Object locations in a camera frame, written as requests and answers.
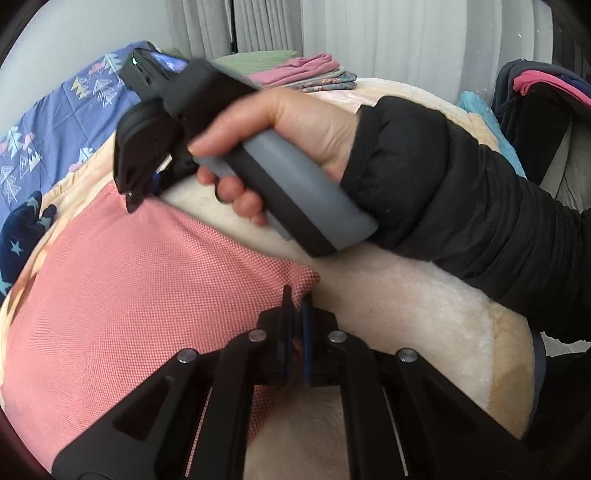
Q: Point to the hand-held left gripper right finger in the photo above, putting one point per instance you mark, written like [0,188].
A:
[307,337]

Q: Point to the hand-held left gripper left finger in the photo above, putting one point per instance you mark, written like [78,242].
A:
[287,350]

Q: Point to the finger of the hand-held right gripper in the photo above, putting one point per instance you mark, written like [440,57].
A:
[134,170]
[162,179]

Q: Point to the pink long-sleeve shirt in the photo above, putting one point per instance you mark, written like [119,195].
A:
[138,300]

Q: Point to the person's right hand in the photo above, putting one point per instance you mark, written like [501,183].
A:
[304,124]

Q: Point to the blue patterned bedsheet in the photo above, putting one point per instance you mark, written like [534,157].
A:
[55,124]

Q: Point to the peach fleece blanket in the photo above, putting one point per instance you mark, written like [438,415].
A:
[415,314]

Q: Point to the folded grey floral cloth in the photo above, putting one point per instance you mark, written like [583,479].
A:
[328,83]

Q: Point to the folded pink garment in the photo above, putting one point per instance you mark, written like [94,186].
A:
[300,69]

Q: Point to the navy star-print plush cloth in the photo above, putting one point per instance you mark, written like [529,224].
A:
[18,240]

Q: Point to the green pillow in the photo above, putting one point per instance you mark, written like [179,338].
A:
[263,62]

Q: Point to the white pleated curtain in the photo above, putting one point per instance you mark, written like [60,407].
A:
[392,37]

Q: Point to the teal cloth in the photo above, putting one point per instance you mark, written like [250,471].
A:
[480,110]

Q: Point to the dark jacket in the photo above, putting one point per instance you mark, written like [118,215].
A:
[512,110]

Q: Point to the person's dark clothing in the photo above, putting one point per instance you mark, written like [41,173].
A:
[565,397]

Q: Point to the bright pink garment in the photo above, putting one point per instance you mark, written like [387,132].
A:
[545,83]

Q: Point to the beige chair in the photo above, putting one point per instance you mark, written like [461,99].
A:
[570,170]

